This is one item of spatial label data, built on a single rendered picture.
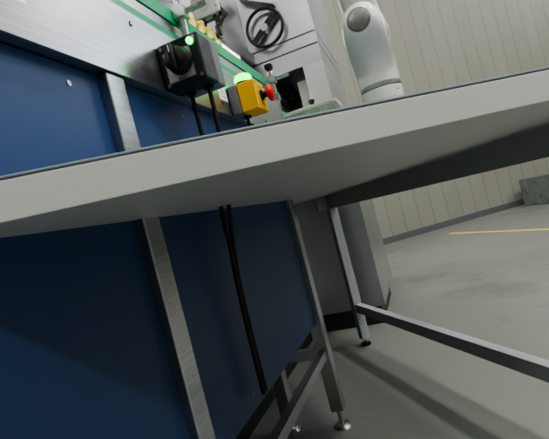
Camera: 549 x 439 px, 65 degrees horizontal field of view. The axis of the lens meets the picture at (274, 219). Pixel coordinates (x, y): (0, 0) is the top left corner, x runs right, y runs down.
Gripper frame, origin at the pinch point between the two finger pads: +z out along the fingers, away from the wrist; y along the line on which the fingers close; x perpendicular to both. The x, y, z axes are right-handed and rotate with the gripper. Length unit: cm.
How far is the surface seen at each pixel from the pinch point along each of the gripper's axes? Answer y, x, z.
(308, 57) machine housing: 17, 86, -11
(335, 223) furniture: 14, 57, 75
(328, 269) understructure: -1, 86, 100
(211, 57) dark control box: 23, -69, 36
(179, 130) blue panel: 13, -68, 46
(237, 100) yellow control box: 17, -44, 38
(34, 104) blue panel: 13, -100, 47
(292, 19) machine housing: 14, 87, -32
